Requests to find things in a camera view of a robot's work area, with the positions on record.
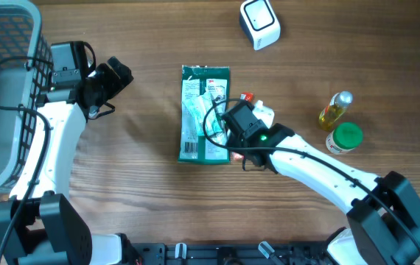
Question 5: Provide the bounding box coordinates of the red toothpaste tube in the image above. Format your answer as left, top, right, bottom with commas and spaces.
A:
240, 92, 254, 102

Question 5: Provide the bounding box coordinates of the light green wipes pack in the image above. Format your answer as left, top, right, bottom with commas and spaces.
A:
184, 91, 223, 136

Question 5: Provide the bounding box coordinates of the green 3M gloves packet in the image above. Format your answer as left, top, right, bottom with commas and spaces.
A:
178, 66, 230, 164

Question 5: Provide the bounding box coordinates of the yellow Vim liquid bottle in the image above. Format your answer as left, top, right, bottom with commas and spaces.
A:
318, 91, 354, 131

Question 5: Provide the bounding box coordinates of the green lid jar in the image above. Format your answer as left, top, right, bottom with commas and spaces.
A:
326, 122, 363, 155

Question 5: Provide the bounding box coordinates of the red tissue pack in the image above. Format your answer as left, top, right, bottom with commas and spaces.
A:
231, 152, 245, 162

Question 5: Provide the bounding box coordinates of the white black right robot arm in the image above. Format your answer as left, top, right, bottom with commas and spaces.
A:
226, 121, 420, 264

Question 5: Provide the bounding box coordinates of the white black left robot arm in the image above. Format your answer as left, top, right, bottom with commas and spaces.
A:
0, 57, 141, 264

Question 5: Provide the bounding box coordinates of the white barcode scanner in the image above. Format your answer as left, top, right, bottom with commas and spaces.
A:
239, 0, 281, 51

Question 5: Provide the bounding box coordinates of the grey plastic shopping basket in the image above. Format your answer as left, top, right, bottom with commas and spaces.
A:
0, 1, 52, 193

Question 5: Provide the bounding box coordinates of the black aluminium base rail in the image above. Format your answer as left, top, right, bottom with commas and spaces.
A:
122, 241, 336, 265

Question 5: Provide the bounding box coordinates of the black right camera cable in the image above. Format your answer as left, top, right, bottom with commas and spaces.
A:
202, 97, 420, 265

